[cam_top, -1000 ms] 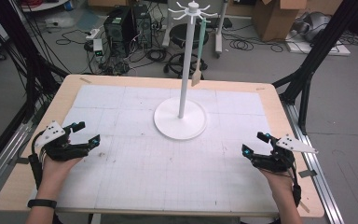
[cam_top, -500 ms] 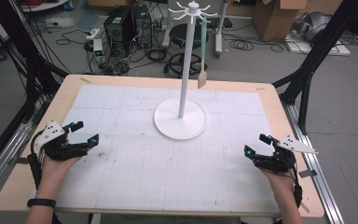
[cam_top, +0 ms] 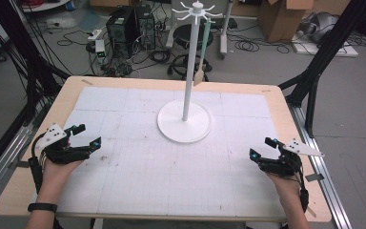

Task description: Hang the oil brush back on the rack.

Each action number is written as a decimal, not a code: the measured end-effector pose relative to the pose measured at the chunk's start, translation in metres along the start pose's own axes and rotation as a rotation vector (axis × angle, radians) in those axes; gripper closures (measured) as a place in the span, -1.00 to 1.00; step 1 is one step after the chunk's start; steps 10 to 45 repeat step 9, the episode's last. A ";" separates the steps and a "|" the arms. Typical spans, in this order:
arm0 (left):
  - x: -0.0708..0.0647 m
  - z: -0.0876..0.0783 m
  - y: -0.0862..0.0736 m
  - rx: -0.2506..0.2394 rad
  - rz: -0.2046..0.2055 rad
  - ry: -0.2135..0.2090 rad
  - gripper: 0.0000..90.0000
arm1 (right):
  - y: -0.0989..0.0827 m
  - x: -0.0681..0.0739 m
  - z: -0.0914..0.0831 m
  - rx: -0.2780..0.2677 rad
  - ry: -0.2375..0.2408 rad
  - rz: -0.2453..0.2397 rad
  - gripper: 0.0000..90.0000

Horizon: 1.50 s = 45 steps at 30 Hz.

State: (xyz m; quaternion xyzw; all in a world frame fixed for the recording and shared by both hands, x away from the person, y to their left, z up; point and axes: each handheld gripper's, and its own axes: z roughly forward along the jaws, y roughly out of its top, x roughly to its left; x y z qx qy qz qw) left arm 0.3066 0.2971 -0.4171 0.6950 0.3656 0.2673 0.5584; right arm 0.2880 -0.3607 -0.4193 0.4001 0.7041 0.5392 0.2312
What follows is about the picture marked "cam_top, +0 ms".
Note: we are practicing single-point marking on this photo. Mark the wooden table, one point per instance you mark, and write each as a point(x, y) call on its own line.
point(12, 197)

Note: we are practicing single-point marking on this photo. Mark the person's right hand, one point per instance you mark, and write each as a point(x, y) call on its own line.
point(282, 187)

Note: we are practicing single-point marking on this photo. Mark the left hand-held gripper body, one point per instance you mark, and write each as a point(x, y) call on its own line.
point(60, 152)

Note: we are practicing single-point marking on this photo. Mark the white hook stand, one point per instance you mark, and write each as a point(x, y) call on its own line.
point(187, 79)

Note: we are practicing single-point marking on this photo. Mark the black tape strip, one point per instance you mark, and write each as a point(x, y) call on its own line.
point(22, 164)
point(314, 177)

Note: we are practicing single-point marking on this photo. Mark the aluminium rail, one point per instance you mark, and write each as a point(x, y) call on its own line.
point(333, 197)
point(3, 159)

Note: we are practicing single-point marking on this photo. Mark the person's left hand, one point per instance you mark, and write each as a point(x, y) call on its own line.
point(55, 181)

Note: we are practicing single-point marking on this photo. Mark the black wristband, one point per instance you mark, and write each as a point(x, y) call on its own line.
point(43, 207)

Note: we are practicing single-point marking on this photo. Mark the slim black computer tower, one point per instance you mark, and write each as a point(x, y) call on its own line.
point(146, 27)

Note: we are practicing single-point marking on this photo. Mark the white power strip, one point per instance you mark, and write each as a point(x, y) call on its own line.
point(95, 34)

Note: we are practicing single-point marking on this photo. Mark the large black computer tower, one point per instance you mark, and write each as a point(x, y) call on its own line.
point(120, 31)

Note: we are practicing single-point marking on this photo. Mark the round white table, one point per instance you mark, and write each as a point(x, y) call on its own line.
point(44, 5)

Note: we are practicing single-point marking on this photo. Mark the black metal frame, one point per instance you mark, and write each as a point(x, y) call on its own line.
point(28, 63)
point(324, 54)

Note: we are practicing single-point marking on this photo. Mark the white grid mat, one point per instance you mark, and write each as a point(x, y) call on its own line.
point(139, 191)

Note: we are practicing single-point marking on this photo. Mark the black round stool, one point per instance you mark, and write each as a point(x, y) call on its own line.
point(184, 35)

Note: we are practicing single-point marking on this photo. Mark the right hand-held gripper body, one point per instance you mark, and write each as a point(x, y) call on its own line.
point(282, 165)

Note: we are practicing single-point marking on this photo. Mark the grey round device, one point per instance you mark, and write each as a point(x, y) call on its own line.
point(321, 27)

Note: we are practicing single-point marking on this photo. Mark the white box with green display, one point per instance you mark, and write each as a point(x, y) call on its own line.
point(100, 47)

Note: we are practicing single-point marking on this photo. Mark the cardboard box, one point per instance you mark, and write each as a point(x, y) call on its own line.
point(279, 22)

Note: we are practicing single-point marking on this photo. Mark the white metal stand leg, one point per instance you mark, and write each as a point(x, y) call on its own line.
point(225, 35)
point(171, 28)

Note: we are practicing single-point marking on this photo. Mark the white flat board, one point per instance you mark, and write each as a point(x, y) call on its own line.
point(340, 51)

